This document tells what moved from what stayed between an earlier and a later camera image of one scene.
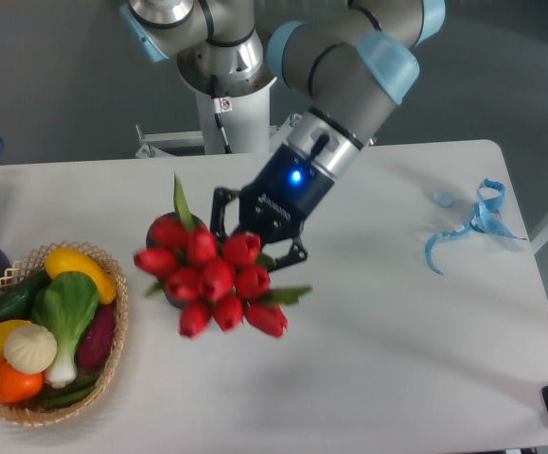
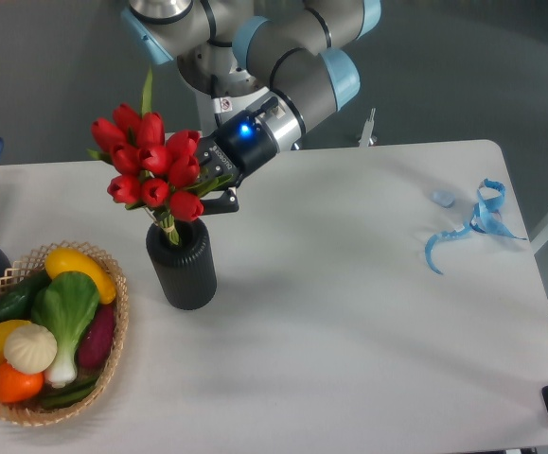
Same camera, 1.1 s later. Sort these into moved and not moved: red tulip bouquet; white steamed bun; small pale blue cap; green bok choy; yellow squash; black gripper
Moved: black gripper; red tulip bouquet
Not moved: yellow squash; small pale blue cap; green bok choy; white steamed bun
